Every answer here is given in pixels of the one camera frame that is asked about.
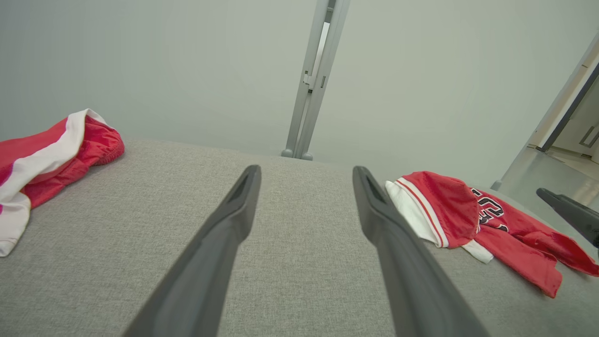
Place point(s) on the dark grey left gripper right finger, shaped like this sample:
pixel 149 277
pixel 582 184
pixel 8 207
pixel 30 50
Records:
pixel 412 271

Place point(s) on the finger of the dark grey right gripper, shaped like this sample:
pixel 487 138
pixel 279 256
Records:
pixel 575 211

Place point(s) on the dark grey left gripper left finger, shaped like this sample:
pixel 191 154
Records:
pixel 206 262

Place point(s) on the red jersey with white sleeves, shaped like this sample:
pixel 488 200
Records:
pixel 449 206

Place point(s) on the red shorts with white stripe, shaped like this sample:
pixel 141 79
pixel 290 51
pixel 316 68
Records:
pixel 51 154

